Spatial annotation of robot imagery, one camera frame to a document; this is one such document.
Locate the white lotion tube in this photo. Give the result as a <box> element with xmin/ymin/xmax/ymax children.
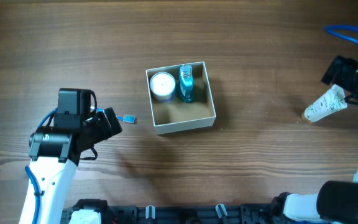
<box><xmin>302</xmin><ymin>85</ymin><xmax>347</xmax><ymax>123</ymax></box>

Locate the blue mouthwash bottle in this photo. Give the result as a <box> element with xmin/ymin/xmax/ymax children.
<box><xmin>179</xmin><ymin>64</ymin><xmax>194</xmax><ymax>103</ymax></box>

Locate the white cardboard box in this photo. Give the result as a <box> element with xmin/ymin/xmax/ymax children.
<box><xmin>145</xmin><ymin>62</ymin><xmax>216</xmax><ymax>134</ymax></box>

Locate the white round jar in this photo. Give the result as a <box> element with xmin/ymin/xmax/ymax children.
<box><xmin>149</xmin><ymin>72</ymin><xmax>176</xmax><ymax>102</ymax></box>

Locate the blue white toothbrush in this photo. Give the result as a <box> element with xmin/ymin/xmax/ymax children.
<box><xmin>90</xmin><ymin>106</ymin><xmax>136</xmax><ymax>124</ymax></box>

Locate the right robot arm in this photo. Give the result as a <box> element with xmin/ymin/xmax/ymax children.
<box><xmin>269</xmin><ymin>56</ymin><xmax>358</xmax><ymax>223</ymax></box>

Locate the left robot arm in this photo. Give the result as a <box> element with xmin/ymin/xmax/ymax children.
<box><xmin>19</xmin><ymin>88</ymin><xmax>122</xmax><ymax>223</ymax></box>

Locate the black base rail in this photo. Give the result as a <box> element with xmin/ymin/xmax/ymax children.
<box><xmin>60</xmin><ymin>199</ymin><xmax>275</xmax><ymax>224</ymax></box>

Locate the left blue cable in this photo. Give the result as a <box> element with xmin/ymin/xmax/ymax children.
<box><xmin>24</xmin><ymin>107</ymin><xmax>105</xmax><ymax>224</ymax></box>

